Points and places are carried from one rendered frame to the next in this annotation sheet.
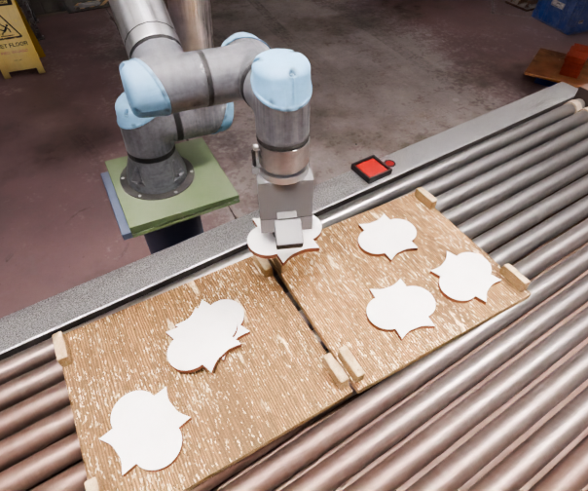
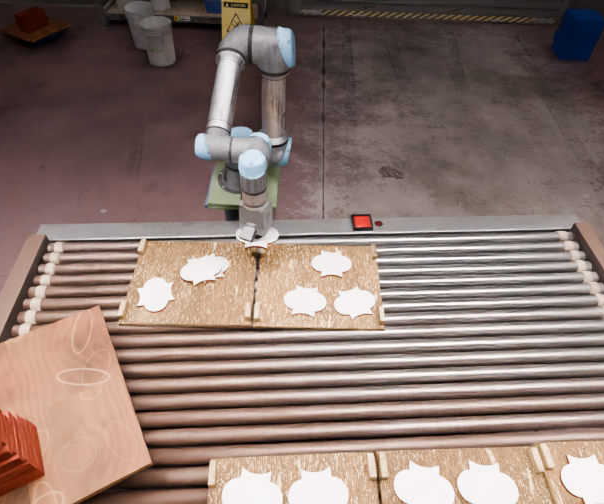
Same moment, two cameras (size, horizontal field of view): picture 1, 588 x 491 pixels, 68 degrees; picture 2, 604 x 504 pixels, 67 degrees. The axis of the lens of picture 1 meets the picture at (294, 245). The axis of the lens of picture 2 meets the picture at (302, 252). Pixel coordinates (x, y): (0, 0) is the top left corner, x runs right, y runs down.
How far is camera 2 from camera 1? 0.86 m
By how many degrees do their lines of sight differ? 19
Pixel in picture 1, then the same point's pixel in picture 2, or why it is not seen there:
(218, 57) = (237, 144)
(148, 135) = not seen: hidden behind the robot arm
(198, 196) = not seen: hidden behind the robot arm
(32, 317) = (140, 228)
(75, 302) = (161, 229)
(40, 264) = (182, 204)
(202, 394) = (186, 293)
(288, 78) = (248, 166)
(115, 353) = (162, 259)
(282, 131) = (246, 185)
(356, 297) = (288, 286)
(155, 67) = (208, 141)
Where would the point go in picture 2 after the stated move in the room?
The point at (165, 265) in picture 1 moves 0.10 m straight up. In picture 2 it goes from (211, 229) to (207, 210)
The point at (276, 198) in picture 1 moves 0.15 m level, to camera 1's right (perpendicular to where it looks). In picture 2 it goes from (246, 214) to (289, 232)
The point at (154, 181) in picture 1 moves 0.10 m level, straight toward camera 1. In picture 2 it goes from (232, 181) to (227, 198)
